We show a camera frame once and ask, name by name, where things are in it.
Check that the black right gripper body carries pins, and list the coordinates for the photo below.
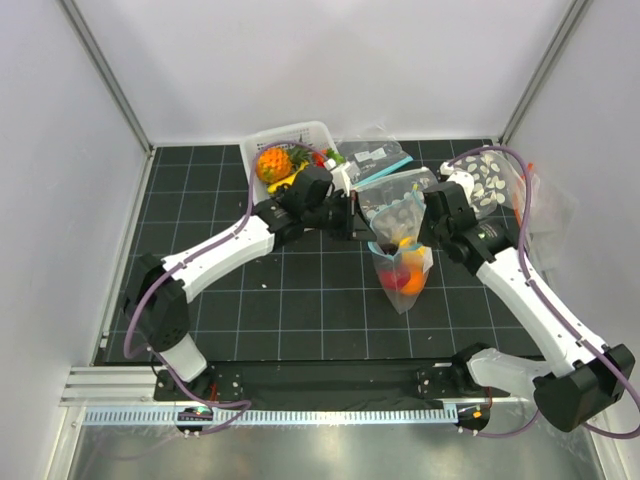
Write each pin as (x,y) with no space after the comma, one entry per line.
(431,233)

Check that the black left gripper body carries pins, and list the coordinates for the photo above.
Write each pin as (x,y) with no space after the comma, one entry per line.
(331,216)

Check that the dark purple toy mangosteen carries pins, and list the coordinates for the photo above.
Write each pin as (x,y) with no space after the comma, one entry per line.
(389,248)

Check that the clear zip bag teal zipper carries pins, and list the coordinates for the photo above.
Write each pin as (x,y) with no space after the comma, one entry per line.
(393,223)

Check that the red toy apple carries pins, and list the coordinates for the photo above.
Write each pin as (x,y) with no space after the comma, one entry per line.
(394,280)

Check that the toy orange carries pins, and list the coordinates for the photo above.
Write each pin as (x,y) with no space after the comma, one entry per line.
(414,284)

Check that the yellow toy bell pepper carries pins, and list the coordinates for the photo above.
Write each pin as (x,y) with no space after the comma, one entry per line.
(412,254)

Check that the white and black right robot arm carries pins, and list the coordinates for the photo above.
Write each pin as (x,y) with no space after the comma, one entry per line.
(579,375)

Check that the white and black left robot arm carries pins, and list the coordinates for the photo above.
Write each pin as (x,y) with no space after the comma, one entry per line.
(159,292)

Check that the white polka dot zip bag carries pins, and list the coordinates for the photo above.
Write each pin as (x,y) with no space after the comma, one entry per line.
(378,194)

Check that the polka dot bag at right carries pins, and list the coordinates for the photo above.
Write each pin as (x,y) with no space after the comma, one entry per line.
(497,183)

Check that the clear bag blue zipper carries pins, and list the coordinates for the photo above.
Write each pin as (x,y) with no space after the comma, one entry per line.
(371,153)

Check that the clear bag orange zipper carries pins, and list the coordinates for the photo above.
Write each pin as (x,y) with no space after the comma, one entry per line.
(551,212)

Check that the yellow toy banana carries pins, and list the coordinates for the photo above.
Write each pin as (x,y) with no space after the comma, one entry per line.
(284,183)

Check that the orange toy pineapple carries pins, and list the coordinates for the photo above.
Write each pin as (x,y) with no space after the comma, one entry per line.
(273,165)

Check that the white plastic basket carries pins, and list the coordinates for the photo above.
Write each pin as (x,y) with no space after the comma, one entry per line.
(301,140)

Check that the black grid cutting mat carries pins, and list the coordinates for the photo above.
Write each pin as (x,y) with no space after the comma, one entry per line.
(313,299)

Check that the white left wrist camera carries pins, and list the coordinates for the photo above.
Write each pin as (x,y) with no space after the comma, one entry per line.
(340,175)

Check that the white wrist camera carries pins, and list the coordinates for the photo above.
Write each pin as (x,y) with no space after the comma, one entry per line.
(449,173)
(340,175)

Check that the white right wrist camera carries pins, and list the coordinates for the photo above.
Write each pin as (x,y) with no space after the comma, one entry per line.
(449,173)

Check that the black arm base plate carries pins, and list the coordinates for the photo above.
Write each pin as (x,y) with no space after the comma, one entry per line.
(337,384)

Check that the right aluminium frame post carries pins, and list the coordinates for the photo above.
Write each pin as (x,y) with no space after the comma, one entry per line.
(569,23)

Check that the aluminium frame post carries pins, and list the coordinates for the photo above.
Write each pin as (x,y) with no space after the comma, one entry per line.
(94,52)
(569,23)

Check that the slotted grey cable duct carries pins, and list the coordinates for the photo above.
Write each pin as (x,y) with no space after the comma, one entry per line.
(182,416)

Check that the left aluminium frame post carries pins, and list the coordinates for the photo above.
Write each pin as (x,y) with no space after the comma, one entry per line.
(94,52)

